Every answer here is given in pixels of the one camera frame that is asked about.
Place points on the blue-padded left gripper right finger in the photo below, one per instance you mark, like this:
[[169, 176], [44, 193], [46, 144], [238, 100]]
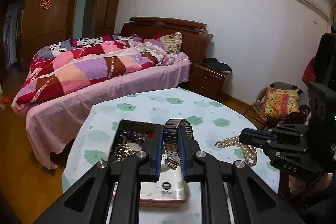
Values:
[[190, 169]]

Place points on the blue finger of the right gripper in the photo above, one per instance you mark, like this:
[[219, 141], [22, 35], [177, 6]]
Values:
[[256, 138]]

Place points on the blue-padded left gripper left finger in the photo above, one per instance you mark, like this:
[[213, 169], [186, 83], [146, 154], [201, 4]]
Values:
[[151, 170]]

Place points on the silver stretch watch band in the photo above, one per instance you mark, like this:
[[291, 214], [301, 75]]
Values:
[[170, 140]]

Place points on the person's right hand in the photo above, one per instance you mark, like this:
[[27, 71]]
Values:
[[297, 186]]

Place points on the wicker chair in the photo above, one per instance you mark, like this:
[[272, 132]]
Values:
[[293, 118]]

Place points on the white paper in tin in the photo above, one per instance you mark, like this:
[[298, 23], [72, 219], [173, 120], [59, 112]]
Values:
[[170, 186]]

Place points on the pink metal tin box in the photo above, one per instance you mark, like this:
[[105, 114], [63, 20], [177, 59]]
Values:
[[139, 147]]

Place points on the yellow orange floral cushion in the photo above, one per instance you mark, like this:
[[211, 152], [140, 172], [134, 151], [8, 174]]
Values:
[[279, 103]]

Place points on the wooden nightstand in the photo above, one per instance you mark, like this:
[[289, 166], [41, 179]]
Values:
[[207, 82]]

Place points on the dark clothes on nightstand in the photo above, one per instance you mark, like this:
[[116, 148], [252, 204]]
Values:
[[214, 64]]

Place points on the floral pillow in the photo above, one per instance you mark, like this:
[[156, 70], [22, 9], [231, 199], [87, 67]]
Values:
[[172, 43]]

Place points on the wooden bed with headboard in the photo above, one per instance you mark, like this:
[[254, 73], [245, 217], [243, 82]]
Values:
[[51, 125]]

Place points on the patchwork pink quilt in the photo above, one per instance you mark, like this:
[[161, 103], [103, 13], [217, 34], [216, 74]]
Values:
[[73, 64]]

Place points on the wooden wardrobe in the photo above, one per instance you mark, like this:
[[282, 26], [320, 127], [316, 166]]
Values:
[[60, 8]]

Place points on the red double happiness sticker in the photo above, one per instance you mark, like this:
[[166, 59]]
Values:
[[45, 4]]

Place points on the black camera with screen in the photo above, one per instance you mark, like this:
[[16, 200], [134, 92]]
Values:
[[322, 106]]

